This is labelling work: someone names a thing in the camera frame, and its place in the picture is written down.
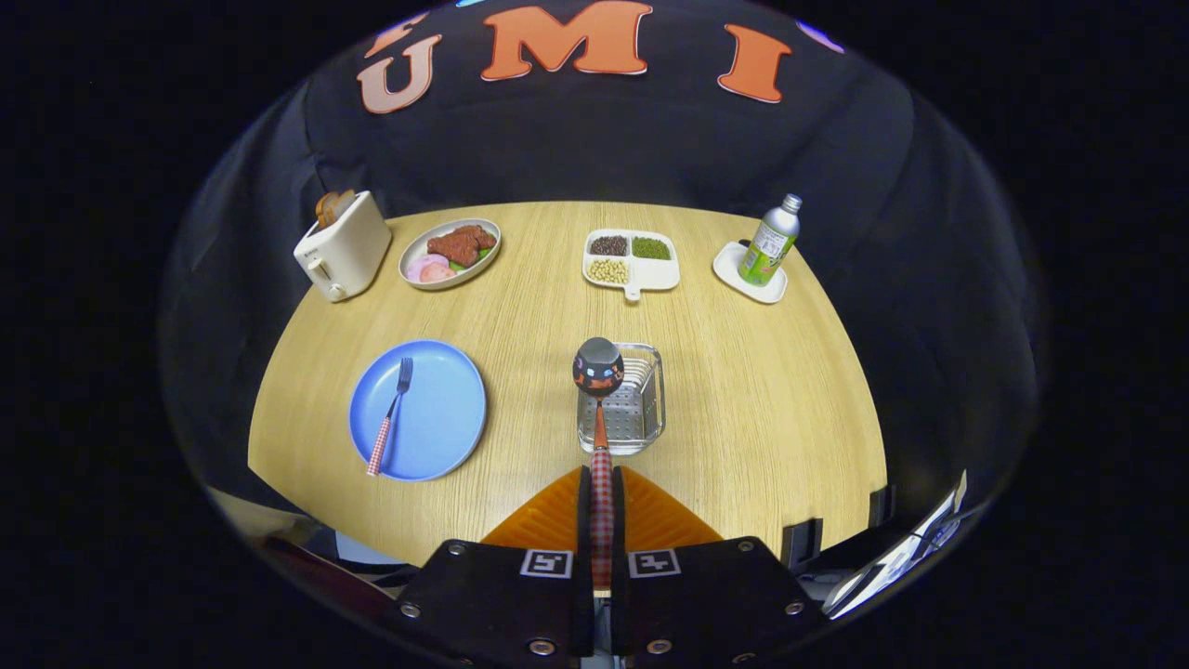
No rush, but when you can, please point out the black backdrop cloth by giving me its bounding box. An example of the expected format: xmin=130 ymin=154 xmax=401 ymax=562
xmin=158 ymin=0 xmax=1046 ymax=558

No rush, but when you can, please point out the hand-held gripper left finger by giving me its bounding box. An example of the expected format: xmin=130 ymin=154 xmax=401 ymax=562
xmin=388 ymin=465 xmax=595 ymax=666

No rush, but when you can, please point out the fork with red checked handle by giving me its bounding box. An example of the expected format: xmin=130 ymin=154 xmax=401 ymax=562
xmin=367 ymin=358 xmax=414 ymax=478

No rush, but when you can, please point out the green drink bottle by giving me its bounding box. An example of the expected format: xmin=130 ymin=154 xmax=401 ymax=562
xmin=738 ymin=193 xmax=803 ymax=287

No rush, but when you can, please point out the brown meat steak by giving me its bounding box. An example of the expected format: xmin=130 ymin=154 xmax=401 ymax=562
xmin=427 ymin=225 xmax=497 ymax=269

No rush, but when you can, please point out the white oval plate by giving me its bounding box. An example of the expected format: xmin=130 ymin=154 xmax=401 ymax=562
xmin=399 ymin=218 xmax=503 ymax=291

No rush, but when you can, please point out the blue plate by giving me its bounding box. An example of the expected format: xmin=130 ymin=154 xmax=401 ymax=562
xmin=349 ymin=339 xmax=488 ymax=482

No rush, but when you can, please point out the white toaster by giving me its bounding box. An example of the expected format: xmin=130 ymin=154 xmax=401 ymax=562
xmin=294 ymin=190 xmax=393 ymax=303

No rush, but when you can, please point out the spoon with red checked handle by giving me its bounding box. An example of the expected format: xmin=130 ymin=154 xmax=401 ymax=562
xmin=572 ymin=336 xmax=626 ymax=592

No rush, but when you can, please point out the clear cutlery holder with rack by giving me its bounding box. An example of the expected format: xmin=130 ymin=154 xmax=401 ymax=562
xmin=577 ymin=342 xmax=666 ymax=456

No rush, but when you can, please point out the white divided dish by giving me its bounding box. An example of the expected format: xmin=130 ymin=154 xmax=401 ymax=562
xmin=582 ymin=229 xmax=681 ymax=302

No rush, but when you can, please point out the small white square dish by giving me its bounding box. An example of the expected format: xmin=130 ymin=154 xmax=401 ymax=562
xmin=712 ymin=241 xmax=789 ymax=305

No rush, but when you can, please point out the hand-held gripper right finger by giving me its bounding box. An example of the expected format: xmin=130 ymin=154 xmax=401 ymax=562
xmin=611 ymin=465 xmax=828 ymax=666

